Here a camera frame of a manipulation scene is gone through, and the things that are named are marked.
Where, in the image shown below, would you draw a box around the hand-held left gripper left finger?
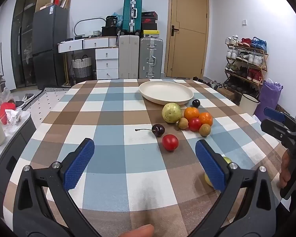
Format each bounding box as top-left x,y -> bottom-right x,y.
13,138 -> 101,237

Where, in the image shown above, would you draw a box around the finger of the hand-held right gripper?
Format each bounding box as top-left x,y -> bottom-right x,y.
261,120 -> 296,141
264,107 -> 296,126

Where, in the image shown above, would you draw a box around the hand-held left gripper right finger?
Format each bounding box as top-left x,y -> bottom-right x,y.
187,139 -> 278,237

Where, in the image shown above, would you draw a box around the green guava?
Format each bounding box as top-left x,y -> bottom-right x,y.
204,157 -> 233,188

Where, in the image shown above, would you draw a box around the brown longan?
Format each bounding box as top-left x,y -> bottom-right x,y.
199,123 -> 211,137
176,118 -> 189,130

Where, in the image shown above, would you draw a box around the red tomato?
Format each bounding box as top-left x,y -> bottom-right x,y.
188,118 -> 202,132
162,134 -> 179,151

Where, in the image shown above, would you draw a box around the orange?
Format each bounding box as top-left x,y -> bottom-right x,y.
184,107 -> 200,121
199,112 -> 213,126

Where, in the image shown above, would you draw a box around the dark cherry with stem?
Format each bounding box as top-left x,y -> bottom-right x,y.
135,124 -> 165,137

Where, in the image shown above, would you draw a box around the speckled yellow-green guava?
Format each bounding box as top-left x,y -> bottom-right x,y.
162,103 -> 182,123

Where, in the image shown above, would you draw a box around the cream round plate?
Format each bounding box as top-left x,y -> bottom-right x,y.
139,81 -> 194,105

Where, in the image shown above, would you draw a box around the person's right hand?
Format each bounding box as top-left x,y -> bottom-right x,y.
279,150 -> 296,190

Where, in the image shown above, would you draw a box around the person's left hand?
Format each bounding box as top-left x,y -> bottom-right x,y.
118,224 -> 155,237

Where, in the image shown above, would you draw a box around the purple bag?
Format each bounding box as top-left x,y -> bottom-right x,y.
255,79 -> 284,116

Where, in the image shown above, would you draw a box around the white bucket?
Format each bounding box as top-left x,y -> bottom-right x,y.
240,94 -> 261,116

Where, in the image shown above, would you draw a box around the wooden shoe rack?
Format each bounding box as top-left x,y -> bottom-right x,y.
224,42 -> 269,90

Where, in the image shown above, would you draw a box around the brown cardboard box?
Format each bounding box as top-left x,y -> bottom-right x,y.
216,87 -> 235,101

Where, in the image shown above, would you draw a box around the shoe rack with shoes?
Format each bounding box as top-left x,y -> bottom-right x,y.
224,35 -> 267,89

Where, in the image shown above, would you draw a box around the grey side cabinet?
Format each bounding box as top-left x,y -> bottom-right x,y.
0,109 -> 37,204

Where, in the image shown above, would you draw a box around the patterned rug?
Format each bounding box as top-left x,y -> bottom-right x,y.
22,87 -> 72,112

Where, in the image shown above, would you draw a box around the dark shoes pile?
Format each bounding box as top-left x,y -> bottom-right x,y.
192,76 -> 224,89

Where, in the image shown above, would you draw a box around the clear plastic bag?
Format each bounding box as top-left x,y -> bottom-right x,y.
0,87 -> 23,130

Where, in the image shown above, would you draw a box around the grey slippers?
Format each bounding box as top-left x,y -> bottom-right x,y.
15,94 -> 35,108

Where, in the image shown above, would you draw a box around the red packet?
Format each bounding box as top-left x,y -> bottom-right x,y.
0,102 -> 17,125

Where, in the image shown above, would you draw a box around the woven laundry basket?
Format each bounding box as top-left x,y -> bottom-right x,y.
72,55 -> 92,84

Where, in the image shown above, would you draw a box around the white drawer cabinet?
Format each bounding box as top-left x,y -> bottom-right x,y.
58,37 -> 119,80

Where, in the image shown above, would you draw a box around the beige suitcase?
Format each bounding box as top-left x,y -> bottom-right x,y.
119,35 -> 140,79

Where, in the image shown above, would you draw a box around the wooden door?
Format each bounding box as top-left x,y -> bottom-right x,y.
164,0 -> 210,78

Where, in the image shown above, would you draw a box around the silver suitcase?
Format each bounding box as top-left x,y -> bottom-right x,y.
139,38 -> 164,79

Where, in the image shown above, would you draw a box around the dark grey refrigerator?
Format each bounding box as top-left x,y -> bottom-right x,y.
33,5 -> 69,90

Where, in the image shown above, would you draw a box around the black storage box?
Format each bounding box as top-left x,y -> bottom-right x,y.
102,26 -> 119,37

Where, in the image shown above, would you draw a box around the dark glass-door cabinet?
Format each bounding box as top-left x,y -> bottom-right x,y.
11,0 -> 43,89

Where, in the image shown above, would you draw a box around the black bag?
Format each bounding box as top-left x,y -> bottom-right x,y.
106,16 -> 119,27

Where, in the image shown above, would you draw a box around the red and black shoe box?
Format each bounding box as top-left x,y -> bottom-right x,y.
141,17 -> 158,31

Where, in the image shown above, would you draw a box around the teal suitcase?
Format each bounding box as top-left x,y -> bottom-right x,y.
122,0 -> 143,34

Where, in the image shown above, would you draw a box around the oval metal frame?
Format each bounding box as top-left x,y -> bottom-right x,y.
73,18 -> 104,38

